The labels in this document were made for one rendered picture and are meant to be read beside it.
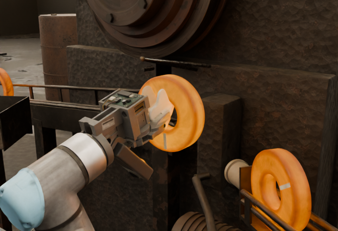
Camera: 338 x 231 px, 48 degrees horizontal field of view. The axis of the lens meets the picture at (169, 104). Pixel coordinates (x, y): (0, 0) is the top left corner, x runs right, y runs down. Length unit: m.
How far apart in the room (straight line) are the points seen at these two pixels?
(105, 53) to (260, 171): 0.75
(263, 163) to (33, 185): 0.41
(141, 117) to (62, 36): 3.25
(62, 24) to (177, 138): 3.20
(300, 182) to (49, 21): 3.46
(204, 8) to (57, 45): 3.06
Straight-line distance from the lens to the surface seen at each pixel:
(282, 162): 0.68
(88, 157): 0.58
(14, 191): 0.55
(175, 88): 0.71
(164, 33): 0.98
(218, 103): 0.93
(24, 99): 1.36
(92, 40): 1.45
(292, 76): 0.95
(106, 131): 0.61
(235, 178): 0.83
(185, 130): 0.72
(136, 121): 0.63
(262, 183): 0.76
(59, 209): 0.57
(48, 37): 3.95
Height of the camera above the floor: 1.04
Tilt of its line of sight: 16 degrees down
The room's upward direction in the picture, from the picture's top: straight up
